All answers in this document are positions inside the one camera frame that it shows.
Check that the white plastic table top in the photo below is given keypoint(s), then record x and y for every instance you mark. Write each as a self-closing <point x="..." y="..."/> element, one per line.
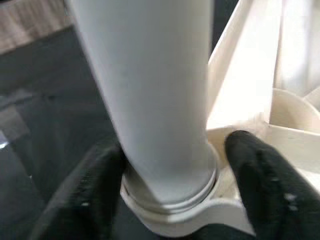
<point x="240" y="100"/>

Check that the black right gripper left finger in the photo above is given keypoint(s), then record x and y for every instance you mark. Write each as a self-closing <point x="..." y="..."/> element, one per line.
<point x="87" y="200"/>

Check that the beige cloth covered table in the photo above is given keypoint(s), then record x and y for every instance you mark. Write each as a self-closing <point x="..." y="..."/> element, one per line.
<point x="30" y="25"/>

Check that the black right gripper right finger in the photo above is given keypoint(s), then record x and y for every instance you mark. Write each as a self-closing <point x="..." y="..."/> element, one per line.
<point x="275" y="195"/>

